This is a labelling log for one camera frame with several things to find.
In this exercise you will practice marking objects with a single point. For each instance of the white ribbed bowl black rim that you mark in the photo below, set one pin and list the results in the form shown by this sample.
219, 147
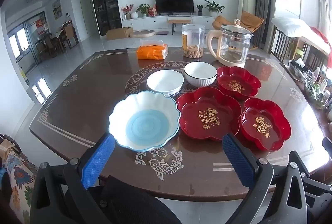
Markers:
199, 72

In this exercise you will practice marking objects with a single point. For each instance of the orange tissue pack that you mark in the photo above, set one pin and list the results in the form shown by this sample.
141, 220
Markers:
151, 52

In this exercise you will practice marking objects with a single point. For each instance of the clear plastic snack jar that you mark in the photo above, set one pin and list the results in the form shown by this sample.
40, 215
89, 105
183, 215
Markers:
193, 42

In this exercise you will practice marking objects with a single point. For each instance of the dining table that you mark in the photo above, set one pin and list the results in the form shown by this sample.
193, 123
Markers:
57, 35

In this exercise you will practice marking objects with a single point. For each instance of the wooden dining chair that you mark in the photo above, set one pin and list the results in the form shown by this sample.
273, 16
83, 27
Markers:
45, 47
70, 34

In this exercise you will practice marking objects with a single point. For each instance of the white bowl with blue print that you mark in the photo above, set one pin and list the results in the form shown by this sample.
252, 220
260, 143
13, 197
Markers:
164, 81

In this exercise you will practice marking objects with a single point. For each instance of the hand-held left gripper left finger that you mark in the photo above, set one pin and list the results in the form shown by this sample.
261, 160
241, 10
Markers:
98, 159

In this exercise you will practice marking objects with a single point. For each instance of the red cloth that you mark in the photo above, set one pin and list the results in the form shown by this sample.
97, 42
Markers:
321, 34

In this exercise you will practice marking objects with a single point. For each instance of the red flower plant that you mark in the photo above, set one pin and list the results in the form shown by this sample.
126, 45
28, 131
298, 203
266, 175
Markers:
127, 9

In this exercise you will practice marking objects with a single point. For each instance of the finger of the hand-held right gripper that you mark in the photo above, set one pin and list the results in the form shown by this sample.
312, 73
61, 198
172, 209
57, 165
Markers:
327, 144

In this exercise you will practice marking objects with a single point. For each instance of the beige floor cushion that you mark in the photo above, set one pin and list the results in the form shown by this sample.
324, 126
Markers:
142, 33

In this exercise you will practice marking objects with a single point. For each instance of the white pillow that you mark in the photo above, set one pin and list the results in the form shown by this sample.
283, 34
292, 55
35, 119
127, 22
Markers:
293, 25

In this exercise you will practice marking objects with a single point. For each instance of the wooden bench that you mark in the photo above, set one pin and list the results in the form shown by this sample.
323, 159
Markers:
179, 21

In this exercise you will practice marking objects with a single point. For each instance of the blue and white scalloped bowl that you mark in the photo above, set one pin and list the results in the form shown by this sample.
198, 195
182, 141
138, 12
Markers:
145, 122

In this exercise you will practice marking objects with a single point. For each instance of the tray of toiletries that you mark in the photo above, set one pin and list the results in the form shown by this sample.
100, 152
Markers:
313, 83

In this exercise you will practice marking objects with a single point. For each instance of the cardboard box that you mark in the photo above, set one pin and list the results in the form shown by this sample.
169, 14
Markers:
118, 33

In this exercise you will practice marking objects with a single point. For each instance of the person's black trouser leg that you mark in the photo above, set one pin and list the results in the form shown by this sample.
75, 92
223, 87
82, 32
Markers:
134, 205

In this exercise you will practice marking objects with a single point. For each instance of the black television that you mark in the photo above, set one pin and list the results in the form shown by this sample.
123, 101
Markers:
173, 3

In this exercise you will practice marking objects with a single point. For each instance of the white door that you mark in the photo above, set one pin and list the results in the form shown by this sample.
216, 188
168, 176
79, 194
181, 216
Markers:
84, 16

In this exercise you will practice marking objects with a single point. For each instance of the small green potted plant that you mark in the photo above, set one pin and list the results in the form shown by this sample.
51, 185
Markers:
199, 10

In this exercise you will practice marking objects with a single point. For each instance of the dark wooden chair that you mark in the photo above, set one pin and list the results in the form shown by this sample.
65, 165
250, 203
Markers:
280, 42

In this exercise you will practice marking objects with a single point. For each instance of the red gift box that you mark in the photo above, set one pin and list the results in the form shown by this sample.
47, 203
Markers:
152, 12

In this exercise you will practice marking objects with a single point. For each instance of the red door poster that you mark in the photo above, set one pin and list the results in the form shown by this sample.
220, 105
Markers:
39, 25

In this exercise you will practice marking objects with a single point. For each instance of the framed wall painting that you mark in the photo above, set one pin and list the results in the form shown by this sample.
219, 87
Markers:
57, 8

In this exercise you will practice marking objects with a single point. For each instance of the white round vase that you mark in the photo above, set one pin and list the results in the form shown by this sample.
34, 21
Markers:
134, 16

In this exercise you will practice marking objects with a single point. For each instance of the orange lounge chair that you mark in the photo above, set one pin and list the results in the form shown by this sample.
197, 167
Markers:
249, 20

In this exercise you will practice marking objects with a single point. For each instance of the white television cabinet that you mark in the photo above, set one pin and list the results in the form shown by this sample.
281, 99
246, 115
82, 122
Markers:
145, 23

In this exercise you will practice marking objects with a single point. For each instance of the large leafy potted plant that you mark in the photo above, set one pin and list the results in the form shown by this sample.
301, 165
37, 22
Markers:
214, 7

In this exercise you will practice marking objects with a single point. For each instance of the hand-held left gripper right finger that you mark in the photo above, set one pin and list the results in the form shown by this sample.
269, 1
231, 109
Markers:
238, 159

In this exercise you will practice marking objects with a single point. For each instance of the red flower-shaped plate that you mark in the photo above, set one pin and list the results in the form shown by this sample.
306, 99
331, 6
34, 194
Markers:
207, 115
237, 83
264, 125

